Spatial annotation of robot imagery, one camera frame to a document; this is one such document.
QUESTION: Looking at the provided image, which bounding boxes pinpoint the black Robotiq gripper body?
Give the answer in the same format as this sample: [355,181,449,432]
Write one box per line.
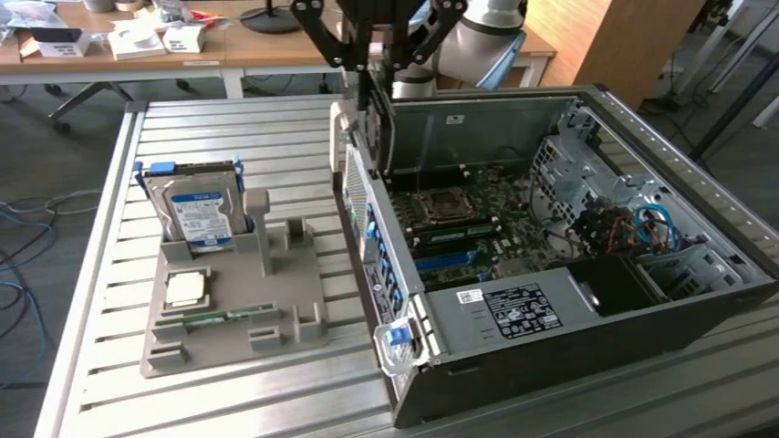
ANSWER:
[341,0,427,28]

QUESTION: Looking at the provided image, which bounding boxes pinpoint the graphics card with metal bracket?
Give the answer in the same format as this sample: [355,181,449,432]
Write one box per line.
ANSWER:
[355,68,397,177]

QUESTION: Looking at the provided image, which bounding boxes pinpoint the wooden office desk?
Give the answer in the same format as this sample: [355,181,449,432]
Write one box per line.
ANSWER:
[223,0,559,99]
[0,0,229,99]

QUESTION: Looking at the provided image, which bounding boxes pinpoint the black round lamp base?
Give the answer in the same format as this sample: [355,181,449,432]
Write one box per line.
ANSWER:
[239,0,305,36]

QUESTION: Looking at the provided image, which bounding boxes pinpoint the small white labelled box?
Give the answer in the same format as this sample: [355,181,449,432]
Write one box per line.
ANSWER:
[161,25,207,54]

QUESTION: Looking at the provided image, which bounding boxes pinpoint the metal CPU socket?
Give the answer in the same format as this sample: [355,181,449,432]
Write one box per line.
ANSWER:
[413,189,483,225]

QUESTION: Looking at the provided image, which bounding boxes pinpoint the perforated metal drive cage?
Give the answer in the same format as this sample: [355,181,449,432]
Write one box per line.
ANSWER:
[526,134,617,227]

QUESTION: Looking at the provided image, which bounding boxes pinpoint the black desk leg with casters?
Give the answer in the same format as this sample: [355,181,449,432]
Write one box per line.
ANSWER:
[47,80,137,134]

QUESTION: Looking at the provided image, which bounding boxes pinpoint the white box with black lid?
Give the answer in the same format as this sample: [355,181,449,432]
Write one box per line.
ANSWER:
[30,26,93,58]

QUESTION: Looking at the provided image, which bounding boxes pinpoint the installed dark RAM stick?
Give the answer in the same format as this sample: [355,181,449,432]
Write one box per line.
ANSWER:
[425,223,499,246]

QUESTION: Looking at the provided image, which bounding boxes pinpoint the hard disk in blue caddy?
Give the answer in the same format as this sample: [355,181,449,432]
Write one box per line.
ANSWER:
[133,154,249,254]

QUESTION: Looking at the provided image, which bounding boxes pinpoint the green motherboard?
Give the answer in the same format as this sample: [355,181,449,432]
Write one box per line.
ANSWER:
[386,166,574,293]

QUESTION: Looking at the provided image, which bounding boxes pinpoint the clear plastic bags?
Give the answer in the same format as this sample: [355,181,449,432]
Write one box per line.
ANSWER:
[0,0,66,29]

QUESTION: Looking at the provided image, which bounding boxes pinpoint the blue expansion slot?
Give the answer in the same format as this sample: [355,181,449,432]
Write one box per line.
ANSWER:
[417,251,478,271]

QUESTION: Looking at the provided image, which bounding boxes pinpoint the black metal pole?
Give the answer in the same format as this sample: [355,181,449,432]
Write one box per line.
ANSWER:
[693,26,779,161]

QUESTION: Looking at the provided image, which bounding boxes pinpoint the grey plastic parts rack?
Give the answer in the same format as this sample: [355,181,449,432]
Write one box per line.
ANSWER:
[139,189,335,380]

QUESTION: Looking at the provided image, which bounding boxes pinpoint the silver CPU chip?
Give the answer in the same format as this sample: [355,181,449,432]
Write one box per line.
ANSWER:
[165,273,214,308]

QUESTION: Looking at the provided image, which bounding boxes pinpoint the green RAM stick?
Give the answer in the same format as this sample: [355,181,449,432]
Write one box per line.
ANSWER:
[155,304,277,327]

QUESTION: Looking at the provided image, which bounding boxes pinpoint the grey power supply unit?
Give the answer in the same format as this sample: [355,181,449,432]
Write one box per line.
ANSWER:
[422,266,606,358]

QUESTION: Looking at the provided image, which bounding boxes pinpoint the blue case latch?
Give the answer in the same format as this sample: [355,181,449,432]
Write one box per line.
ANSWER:
[385,326,417,349]

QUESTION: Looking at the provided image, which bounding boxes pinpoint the metal disk bay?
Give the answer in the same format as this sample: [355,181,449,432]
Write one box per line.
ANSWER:
[635,242,747,303]

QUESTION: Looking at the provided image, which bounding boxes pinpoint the open black PC case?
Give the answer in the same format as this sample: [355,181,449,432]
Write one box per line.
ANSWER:
[330,83,779,430]

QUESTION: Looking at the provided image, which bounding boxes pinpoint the black and red wire bundle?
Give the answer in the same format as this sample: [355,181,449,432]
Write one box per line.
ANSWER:
[571,204,638,256]

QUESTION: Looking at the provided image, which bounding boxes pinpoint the white floor cable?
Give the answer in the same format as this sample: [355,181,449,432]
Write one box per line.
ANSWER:
[0,189,103,215]

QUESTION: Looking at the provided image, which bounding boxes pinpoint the blue wire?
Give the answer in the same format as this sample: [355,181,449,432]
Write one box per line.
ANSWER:
[631,204,685,255]

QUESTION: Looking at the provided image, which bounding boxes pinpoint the black floor cable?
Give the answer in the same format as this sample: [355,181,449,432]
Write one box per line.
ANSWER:
[0,223,57,339]

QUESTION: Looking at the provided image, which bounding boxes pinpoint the blue floor cable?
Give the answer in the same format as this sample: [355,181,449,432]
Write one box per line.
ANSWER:
[0,207,58,390]

